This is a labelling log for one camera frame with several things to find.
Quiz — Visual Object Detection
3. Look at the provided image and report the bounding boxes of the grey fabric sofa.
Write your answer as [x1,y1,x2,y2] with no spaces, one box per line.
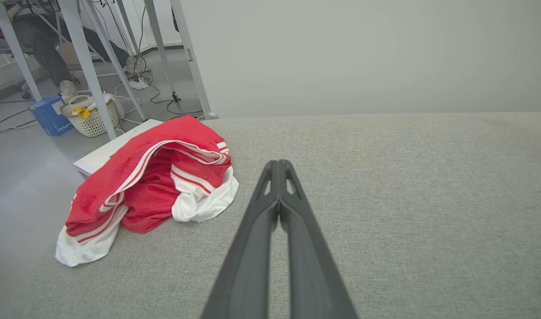
[0,112,541,319]

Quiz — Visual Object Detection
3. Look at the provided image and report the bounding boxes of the white plastic laundry basket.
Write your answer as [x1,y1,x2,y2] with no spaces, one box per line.
[60,95,120,138]

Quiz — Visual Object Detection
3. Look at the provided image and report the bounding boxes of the black floor cable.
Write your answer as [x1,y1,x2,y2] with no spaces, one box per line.
[132,0,205,117]

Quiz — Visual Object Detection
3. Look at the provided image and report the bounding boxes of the blue cardboard box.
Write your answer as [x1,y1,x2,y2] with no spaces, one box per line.
[29,96,74,137]

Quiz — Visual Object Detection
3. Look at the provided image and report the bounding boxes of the red white basketball jersey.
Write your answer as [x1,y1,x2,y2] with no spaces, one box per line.
[55,116,240,268]

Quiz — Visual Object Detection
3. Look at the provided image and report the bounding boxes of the grey floor cable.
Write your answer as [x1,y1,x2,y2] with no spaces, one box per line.
[0,108,42,134]

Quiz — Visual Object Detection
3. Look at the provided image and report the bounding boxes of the seated person dark trousers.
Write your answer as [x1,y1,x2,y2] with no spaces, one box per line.
[0,0,151,103]

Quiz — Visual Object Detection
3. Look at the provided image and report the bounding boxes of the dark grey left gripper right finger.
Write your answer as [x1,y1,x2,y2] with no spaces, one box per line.
[279,160,359,319]

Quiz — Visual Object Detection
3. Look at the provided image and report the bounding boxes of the white metal desk frame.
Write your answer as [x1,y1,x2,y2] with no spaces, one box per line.
[116,0,219,121]
[0,0,147,140]

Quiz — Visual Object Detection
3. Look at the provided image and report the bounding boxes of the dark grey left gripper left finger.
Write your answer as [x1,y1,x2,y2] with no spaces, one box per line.
[201,160,280,319]

